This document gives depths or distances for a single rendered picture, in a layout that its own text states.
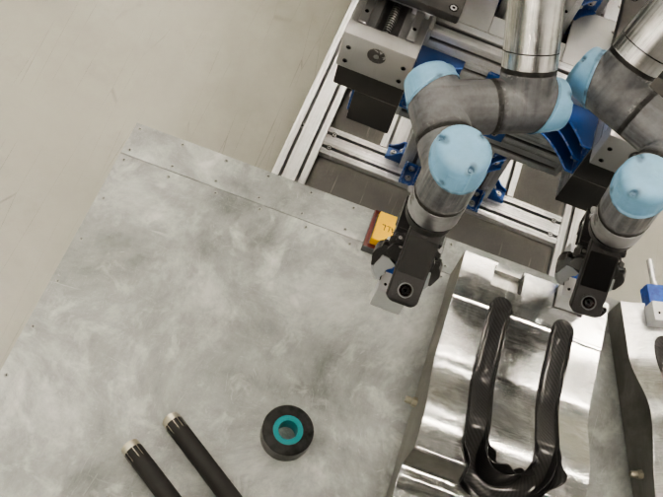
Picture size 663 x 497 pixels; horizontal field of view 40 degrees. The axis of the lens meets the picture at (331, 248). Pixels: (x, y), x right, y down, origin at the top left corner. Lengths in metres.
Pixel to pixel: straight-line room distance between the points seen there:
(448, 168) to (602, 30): 0.82
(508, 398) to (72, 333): 0.70
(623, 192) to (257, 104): 1.69
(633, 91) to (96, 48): 1.88
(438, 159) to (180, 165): 0.65
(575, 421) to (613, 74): 0.54
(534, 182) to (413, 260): 1.32
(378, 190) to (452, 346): 0.98
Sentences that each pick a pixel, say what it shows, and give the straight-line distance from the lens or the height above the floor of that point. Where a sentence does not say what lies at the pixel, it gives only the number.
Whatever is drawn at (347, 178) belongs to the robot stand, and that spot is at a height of 0.21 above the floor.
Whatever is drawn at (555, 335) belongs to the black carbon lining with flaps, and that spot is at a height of 0.88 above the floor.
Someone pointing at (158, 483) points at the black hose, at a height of 0.84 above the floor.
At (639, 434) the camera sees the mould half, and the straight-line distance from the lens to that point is 1.58.
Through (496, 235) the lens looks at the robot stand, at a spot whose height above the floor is 0.21.
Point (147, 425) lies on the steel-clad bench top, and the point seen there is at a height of 0.80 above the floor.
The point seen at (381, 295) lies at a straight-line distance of 1.40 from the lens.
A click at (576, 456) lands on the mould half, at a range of 1.44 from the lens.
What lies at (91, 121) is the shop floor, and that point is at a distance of 2.69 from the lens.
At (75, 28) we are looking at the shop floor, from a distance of 2.90.
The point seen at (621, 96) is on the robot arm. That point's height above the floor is 1.28.
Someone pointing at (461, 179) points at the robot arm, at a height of 1.29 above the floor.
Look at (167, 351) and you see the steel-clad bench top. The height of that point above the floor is 0.80.
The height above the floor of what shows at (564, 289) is 0.94.
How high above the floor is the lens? 2.18
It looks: 60 degrees down
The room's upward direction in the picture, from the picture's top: 20 degrees clockwise
